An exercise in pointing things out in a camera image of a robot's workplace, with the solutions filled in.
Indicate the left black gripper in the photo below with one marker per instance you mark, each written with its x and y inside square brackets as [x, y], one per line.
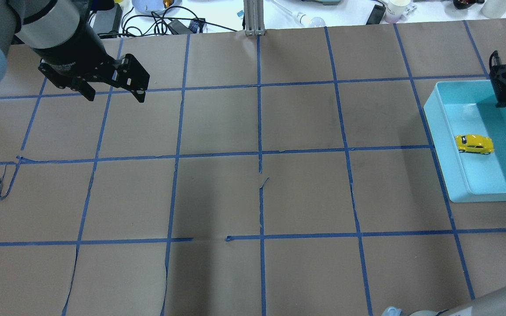
[74, 51]

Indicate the yellow beetle toy car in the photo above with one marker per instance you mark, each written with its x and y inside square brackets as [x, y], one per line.
[474, 143]

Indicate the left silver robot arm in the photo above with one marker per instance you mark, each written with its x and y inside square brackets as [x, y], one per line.
[44, 24]

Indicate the light blue plastic bin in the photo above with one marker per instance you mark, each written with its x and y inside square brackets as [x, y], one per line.
[468, 107]

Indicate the blue plate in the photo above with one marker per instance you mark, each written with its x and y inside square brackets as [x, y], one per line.
[155, 6]

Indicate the black power adapter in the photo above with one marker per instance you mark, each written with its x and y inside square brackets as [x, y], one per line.
[196, 26]

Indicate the white light bulb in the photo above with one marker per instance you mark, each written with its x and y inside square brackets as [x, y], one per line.
[301, 18]

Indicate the aluminium frame post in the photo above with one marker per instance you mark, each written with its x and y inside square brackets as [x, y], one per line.
[253, 20]

